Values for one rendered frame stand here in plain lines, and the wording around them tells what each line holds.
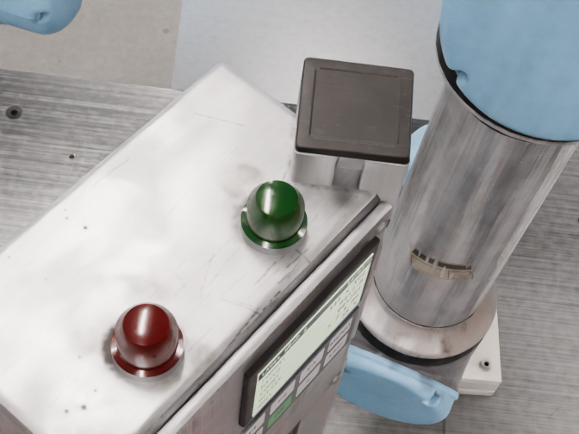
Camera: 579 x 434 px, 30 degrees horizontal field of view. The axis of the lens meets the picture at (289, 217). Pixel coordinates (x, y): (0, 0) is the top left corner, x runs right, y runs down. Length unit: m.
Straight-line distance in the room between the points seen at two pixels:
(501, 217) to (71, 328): 0.34
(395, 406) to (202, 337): 0.49
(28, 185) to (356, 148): 0.82
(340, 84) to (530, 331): 0.76
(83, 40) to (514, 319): 1.46
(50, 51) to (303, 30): 1.14
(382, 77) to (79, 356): 0.16
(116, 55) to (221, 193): 1.95
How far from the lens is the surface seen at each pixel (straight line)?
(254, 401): 0.44
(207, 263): 0.41
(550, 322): 1.18
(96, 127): 1.24
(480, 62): 0.53
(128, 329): 0.38
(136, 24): 2.43
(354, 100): 0.43
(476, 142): 0.62
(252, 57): 1.30
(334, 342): 0.51
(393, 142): 0.42
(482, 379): 1.08
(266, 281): 0.41
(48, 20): 0.73
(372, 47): 1.33
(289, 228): 0.40
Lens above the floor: 1.84
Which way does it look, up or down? 59 degrees down
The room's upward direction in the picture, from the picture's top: 9 degrees clockwise
